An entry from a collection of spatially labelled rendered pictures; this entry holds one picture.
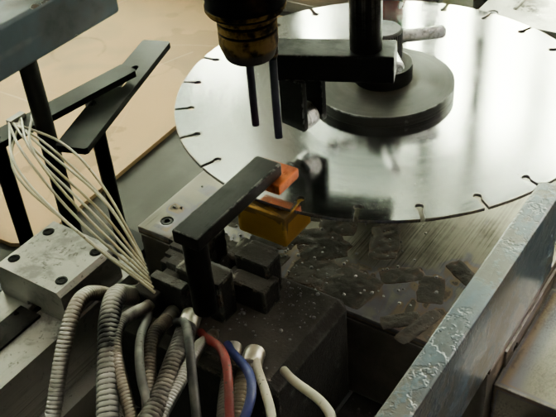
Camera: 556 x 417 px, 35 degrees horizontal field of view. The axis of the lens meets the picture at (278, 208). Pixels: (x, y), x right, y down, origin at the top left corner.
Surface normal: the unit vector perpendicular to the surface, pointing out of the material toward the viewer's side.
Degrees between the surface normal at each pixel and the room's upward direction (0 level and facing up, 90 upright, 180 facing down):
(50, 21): 90
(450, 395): 90
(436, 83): 5
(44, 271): 0
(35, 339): 0
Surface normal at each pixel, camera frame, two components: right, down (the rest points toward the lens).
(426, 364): -0.07, -0.79
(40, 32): 0.83, 0.29
